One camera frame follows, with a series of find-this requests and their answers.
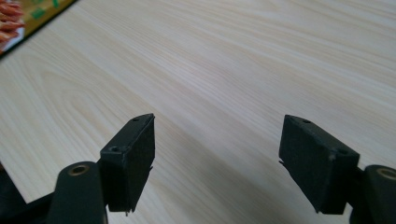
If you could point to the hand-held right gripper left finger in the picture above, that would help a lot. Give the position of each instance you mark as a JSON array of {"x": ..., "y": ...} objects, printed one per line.
[{"x": 129, "y": 161}]

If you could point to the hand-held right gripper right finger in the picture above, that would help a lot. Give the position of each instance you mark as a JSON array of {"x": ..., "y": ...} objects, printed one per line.
[{"x": 320, "y": 169}]

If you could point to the printed food picture mat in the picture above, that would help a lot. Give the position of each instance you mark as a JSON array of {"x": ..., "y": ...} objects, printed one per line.
[{"x": 26, "y": 14}]

